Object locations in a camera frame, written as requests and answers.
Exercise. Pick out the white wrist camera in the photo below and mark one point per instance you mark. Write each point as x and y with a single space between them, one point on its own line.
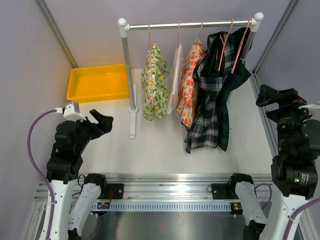
312 109
71 112

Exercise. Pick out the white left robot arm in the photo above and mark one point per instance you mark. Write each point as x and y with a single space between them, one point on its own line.
63 221

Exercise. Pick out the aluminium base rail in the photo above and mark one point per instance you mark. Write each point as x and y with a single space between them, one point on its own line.
167 187

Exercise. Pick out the dark green plaid skirt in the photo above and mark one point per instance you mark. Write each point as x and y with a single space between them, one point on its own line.
231 82

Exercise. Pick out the navy white plaid skirt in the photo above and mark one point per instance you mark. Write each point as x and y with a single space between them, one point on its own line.
204 129

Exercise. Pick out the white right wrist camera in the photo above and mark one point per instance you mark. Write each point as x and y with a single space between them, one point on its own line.
312 109

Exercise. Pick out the lemon print skirt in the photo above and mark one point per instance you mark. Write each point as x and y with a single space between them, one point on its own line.
161 71

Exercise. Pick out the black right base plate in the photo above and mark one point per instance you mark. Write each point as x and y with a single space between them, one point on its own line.
222 191

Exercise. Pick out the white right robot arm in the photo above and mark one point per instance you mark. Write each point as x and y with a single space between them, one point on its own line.
293 169

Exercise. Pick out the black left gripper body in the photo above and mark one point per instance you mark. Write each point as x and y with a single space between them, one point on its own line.
88 130

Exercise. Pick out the white slotted cable duct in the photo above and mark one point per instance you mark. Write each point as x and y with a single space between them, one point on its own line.
135 206

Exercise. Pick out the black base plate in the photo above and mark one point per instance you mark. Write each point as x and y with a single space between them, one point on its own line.
117 190
222 191

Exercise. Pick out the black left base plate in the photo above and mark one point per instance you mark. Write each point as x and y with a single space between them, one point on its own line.
117 190

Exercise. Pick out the pink hanger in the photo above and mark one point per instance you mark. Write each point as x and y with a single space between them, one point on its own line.
194 57
151 67
240 45
175 62
224 44

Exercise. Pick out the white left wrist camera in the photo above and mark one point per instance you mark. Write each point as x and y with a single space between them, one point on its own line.
71 112

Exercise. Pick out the white metal clothes rack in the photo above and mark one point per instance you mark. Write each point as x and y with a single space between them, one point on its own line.
124 27

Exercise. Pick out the orange floral skirt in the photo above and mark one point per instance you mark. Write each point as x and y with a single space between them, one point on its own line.
188 88

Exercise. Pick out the yellow plastic tray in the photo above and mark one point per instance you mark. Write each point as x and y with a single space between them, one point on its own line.
98 83

